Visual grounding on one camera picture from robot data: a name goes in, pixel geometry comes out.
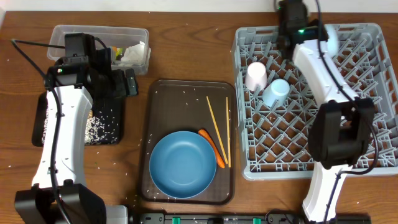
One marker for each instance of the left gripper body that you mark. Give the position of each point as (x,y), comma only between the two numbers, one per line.
(120,84)

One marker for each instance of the white tissue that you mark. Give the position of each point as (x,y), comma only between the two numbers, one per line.
(133,54)

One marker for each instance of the yellow green snack wrapper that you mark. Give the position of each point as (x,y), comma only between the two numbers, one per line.
(116,53)

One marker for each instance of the white rice pile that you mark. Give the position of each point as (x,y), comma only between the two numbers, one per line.
(96,130)

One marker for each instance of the dark blue plate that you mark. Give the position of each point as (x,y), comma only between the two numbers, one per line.
(182,165)

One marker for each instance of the pink cup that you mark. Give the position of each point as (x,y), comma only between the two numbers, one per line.
(256,76)

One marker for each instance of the light blue cup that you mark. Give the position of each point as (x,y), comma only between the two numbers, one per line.
(277,91)

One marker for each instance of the light blue bowl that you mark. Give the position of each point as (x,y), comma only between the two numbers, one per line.
(333,42)

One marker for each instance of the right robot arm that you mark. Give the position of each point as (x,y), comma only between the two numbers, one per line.
(343,126)

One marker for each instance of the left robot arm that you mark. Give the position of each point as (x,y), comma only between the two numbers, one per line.
(80,81)

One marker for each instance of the grey dishwasher rack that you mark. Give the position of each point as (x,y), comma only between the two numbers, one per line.
(274,140)

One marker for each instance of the clear plastic bin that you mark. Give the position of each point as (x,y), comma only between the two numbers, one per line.
(122,37)

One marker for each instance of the black plastic tray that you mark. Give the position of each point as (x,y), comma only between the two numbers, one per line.
(105,124)

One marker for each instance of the brown serving tray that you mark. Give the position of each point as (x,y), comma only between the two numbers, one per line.
(176,105)

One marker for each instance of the wooden chopstick left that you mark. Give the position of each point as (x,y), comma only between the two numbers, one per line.
(217,130)

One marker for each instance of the orange carrot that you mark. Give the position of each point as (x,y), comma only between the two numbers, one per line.
(219,160)

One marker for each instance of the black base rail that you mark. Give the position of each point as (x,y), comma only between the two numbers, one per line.
(269,218)

